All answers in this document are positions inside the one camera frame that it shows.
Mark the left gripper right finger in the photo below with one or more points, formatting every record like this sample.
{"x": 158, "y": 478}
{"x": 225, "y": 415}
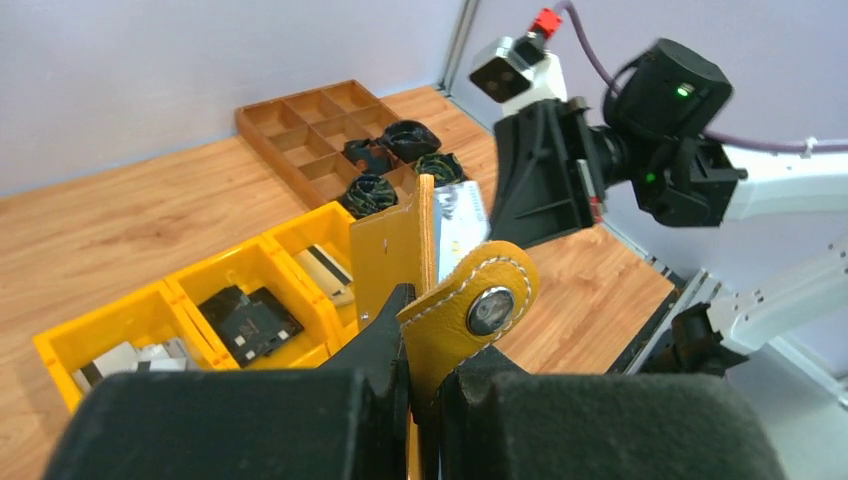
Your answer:
{"x": 501, "y": 422}

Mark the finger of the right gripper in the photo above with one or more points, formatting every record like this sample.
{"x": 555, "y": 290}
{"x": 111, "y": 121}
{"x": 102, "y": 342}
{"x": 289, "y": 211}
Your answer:
{"x": 530, "y": 233}

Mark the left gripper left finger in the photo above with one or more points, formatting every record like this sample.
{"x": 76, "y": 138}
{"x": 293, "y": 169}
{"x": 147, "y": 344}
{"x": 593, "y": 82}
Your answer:
{"x": 346, "y": 419}

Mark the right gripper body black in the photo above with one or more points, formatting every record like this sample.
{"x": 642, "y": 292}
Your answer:
{"x": 539, "y": 177}

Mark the yellow leather card holder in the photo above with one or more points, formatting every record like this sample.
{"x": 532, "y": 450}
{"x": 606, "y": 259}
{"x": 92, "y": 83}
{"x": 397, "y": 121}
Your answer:
{"x": 398, "y": 246}

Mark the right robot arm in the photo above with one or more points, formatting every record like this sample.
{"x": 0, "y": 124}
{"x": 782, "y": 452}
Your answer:
{"x": 653, "y": 138}

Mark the black cards in bin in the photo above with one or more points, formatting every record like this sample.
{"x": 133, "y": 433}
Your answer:
{"x": 250, "y": 325}

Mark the gold cards in bin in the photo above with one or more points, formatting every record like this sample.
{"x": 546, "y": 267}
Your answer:
{"x": 332, "y": 279}

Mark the silver cards in bin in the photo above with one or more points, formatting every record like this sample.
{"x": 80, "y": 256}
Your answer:
{"x": 170, "y": 355}

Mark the black green coiled belt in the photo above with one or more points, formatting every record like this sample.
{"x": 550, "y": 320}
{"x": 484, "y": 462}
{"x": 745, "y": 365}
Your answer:
{"x": 444, "y": 167}

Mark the black coiled belt right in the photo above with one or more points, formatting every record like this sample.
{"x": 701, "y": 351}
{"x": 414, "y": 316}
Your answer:
{"x": 408, "y": 140}

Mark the yellow bin middle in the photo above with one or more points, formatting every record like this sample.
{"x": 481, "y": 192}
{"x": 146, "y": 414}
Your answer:
{"x": 250, "y": 266}

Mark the yellow bin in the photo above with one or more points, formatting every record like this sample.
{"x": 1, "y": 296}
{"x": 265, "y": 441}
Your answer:
{"x": 328, "y": 226}
{"x": 150, "y": 315}
{"x": 250, "y": 266}

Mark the yellow bin right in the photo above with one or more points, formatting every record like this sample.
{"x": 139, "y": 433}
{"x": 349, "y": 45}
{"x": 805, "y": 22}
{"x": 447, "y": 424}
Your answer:
{"x": 328, "y": 226}

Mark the black coiled belt left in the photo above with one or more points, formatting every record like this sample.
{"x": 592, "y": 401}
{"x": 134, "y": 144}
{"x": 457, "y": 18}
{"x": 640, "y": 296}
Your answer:
{"x": 369, "y": 156}

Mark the black coiled belt front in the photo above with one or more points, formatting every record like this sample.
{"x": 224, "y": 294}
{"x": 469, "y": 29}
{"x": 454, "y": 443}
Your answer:
{"x": 368, "y": 194}

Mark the yellow bin left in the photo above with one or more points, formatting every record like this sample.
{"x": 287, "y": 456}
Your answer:
{"x": 150, "y": 315}

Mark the brown wooden compartment tray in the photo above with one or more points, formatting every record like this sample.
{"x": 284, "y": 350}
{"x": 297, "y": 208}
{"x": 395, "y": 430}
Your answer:
{"x": 301, "y": 138}

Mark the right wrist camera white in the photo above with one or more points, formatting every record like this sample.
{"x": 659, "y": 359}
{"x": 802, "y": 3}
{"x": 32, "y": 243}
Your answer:
{"x": 516, "y": 72}

